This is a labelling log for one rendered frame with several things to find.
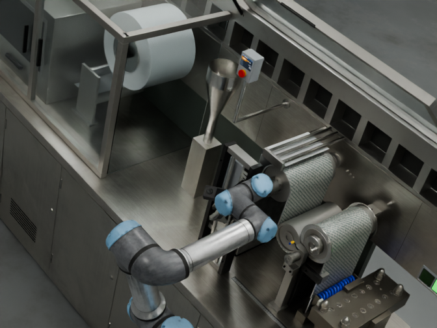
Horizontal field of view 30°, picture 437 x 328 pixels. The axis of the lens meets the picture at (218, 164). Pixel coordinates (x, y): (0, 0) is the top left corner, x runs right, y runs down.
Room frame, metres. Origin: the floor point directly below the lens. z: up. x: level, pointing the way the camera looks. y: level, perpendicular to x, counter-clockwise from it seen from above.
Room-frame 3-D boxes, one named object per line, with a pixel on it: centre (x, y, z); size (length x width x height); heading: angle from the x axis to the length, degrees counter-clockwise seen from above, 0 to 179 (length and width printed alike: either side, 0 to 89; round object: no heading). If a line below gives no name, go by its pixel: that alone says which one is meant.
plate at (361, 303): (2.24, -0.66, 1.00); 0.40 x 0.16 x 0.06; 140
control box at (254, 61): (2.60, -0.01, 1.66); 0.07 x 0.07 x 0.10; 52
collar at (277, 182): (2.37, -0.21, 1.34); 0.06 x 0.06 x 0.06; 50
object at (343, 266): (2.28, -0.54, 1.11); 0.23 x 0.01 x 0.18; 140
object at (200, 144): (2.77, 0.07, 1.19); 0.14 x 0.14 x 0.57
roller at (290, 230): (2.40, -0.40, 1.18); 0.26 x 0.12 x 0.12; 140
